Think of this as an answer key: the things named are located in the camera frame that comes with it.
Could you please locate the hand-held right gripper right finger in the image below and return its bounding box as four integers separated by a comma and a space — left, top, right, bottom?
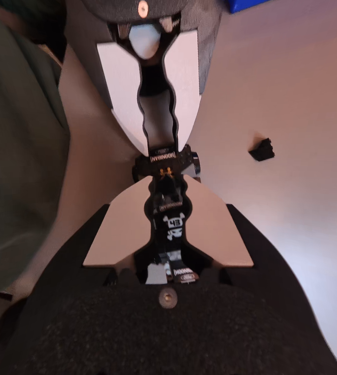
180, 175, 255, 269

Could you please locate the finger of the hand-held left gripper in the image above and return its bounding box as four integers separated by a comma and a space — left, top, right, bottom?
163, 27, 203, 147
97, 40, 151, 156

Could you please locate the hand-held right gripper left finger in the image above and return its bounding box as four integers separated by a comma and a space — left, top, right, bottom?
84, 176, 157, 270

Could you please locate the black lego car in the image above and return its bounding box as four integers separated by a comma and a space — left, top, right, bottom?
132, 143, 201, 286

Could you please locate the blue storage bin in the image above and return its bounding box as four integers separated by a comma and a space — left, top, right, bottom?
224, 0, 271, 13

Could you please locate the small black lego brick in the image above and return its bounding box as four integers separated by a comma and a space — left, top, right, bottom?
249, 138, 274, 162

